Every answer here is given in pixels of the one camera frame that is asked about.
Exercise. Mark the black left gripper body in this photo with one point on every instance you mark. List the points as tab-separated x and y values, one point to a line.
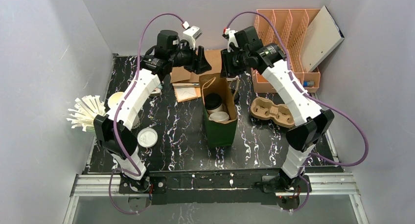
199	58

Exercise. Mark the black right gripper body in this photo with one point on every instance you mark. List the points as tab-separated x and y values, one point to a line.
225	63

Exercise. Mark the white paper coffee cup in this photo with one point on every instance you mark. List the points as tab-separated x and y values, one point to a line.
218	109

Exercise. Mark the brown pulp cup carrier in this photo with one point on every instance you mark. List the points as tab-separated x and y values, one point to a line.
265	109

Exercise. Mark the green kraft paper bag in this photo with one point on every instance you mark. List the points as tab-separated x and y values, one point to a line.
219	134

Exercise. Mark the black coffee cup lid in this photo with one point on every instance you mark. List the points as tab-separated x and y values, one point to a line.
236	96

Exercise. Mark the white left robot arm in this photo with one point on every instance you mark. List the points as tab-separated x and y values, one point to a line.
114	129

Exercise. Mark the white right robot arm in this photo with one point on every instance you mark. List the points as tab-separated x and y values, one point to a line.
311	121

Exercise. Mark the stack of flat paper bags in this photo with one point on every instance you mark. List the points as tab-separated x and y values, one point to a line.
186	84

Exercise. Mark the teal and orange stapler tools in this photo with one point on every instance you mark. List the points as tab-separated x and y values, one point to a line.
157	91

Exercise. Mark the orange plastic file organizer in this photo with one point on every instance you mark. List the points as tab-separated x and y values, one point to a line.
291	25

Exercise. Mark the grey blue small bottle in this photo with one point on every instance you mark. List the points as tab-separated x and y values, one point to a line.
308	84

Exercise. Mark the stack of white paper cups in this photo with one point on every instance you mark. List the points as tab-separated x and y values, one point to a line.
112	104

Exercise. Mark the green cup of white straws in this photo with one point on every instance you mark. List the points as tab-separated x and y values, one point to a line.
86	109

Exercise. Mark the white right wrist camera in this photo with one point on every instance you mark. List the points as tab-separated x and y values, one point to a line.
229	35

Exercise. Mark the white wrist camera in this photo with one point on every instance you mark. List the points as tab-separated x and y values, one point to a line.
229	35
191	35

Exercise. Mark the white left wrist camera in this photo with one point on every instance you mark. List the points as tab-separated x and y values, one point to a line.
191	35

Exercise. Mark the white board leaning on wall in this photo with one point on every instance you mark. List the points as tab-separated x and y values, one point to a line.
322	36

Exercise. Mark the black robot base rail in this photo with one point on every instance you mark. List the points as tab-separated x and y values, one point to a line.
217	186

